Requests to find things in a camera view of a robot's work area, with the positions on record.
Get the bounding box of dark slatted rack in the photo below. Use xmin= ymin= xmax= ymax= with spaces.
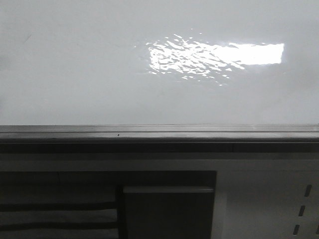
xmin=0 ymin=171 xmax=216 ymax=239

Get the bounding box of grey box under whiteboard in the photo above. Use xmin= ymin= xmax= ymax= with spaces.
xmin=124 ymin=186 xmax=214 ymax=239

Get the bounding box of white perforated metal panel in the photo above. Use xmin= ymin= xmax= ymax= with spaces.
xmin=211 ymin=171 xmax=319 ymax=239

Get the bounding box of white whiteboard with aluminium frame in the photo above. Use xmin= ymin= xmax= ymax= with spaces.
xmin=0 ymin=0 xmax=319 ymax=153

